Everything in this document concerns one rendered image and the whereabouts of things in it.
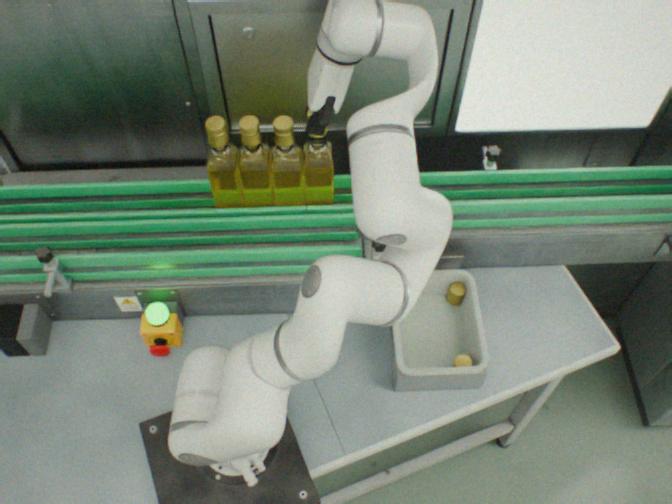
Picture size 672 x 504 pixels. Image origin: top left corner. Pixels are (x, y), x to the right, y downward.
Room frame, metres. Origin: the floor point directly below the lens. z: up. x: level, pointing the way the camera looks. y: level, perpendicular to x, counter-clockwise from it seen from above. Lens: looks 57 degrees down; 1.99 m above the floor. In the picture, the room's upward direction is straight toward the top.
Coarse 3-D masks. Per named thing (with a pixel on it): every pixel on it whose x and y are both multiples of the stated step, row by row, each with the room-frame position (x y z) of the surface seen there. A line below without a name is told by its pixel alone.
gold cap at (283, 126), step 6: (276, 120) 0.81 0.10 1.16; (282, 120) 0.81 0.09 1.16; (288, 120) 0.81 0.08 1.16; (276, 126) 0.79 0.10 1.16; (282, 126) 0.79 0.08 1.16; (288, 126) 0.79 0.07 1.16; (276, 132) 0.79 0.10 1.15; (282, 132) 0.79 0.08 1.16; (288, 132) 0.79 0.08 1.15; (276, 138) 0.79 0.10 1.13; (282, 138) 0.79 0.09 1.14; (288, 138) 0.79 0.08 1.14; (276, 144) 0.79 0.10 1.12; (282, 144) 0.79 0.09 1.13; (288, 144) 0.79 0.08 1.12
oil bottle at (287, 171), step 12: (276, 156) 0.79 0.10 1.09; (288, 156) 0.79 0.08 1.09; (300, 156) 0.80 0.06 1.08; (276, 168) 0.77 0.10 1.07; (288, 168) 0.78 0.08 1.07; (300, 168) 0.78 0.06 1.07; (276, 180) 0.77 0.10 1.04; (288, 180) 0.77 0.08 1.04; (300, 180) 0.78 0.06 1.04; (276, 192) 0.77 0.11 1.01; (288, 192) 0.77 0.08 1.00; (300, 192) 0.78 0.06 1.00; (276, 204) 0.78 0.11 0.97; (288, 204) 0.77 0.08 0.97; (300, 204) 0.78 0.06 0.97
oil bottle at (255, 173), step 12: (264, 144) 0.82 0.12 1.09; (240, 156) 0.79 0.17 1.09; (252, 156) 0.79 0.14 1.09; (264, 156) 0.79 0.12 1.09; (240, 168) 0.78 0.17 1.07; (252, 168) 0.78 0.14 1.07; (264, 168) 0.78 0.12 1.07; (240, 180) 0.78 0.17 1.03; (252, 180) 0.78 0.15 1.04; (264, 180) 0.78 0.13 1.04; (252, 192) 0.78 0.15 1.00; (264, 192) 0.78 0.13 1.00; (252, 204) 0.78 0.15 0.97; (264, 204) 0.78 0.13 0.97
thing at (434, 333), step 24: (432, 288) 0.69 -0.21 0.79; (432, 312) 0.64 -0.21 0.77; (456, 312) 0.64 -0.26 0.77; (480, 312) 0.61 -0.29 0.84; (408, 336) 0.59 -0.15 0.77; (432, 336) 0.59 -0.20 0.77; (456, 336) 0.59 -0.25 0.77; (480, 336) 0.55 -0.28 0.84; (408, 360) 0.54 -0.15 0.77; (432, 360) 0.54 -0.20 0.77; (480, 360) 0.51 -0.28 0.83
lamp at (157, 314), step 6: (150, 306) 0.61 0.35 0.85; (156, 306) 0.61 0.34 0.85; (162, 306) 0.61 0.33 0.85; (150, 312) 0.60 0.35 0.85; (156, 312) 0.60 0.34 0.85; (162, 312) 0.60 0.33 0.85; (168, 312) 0.61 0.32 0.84; (150, 318) 0.59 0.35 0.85; (156, 318) 0.59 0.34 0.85; (162, 318) 0.59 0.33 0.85; (168, 318) 0.60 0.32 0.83; (150, 324) 0.59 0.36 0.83; (156, 324) 0.58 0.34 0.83; (162, 324) 0.59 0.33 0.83
